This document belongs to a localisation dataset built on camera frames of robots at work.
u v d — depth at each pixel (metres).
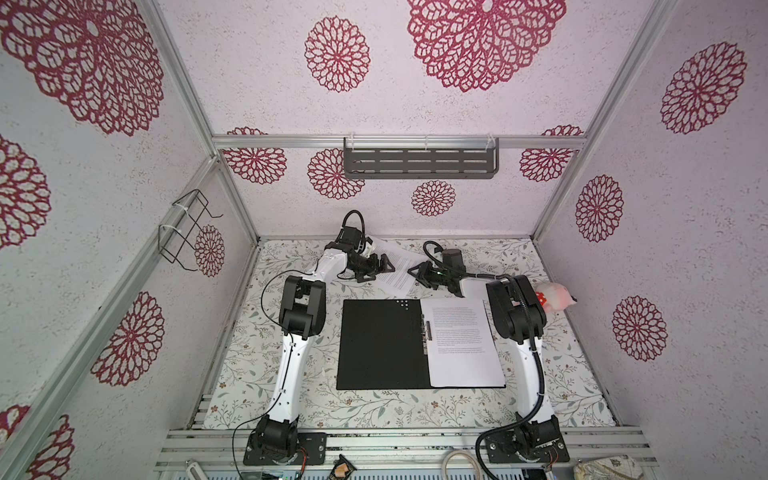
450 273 0.90
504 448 0.73
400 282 1.07
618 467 0.69
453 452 0.73
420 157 0.96
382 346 0.92
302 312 0.66
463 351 0.90
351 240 0.90
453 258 0.89
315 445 0.73
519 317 0.61
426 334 0.93
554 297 0.96
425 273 0.97
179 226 0.76
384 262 0.98
